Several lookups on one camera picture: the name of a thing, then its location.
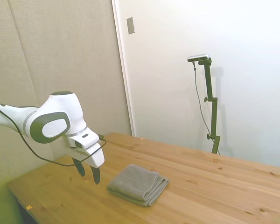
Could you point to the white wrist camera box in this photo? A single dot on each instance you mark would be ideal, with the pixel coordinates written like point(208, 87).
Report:
point(85, 139)

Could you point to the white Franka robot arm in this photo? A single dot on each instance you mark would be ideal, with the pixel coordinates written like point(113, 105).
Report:
point(58, 109)

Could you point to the silver exterior camera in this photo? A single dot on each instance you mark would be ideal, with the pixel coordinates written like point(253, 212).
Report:
point(198, 57)

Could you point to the white door frame strip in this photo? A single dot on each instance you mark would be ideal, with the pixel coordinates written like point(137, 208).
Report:
point(123, 67)

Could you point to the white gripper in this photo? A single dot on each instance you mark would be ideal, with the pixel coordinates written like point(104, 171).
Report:
point(93, 156)

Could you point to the grey wall switch plate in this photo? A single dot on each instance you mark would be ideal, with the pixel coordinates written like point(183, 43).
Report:
point(130, 25)

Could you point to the small orange tape scrap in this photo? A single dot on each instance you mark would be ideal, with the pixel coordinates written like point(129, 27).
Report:
point(29, 206)

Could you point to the dark green camera stand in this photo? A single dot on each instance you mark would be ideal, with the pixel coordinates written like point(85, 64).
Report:
point(212, 105)

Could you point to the grey towel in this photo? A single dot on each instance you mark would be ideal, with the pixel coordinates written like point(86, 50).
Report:
point(137, 185)

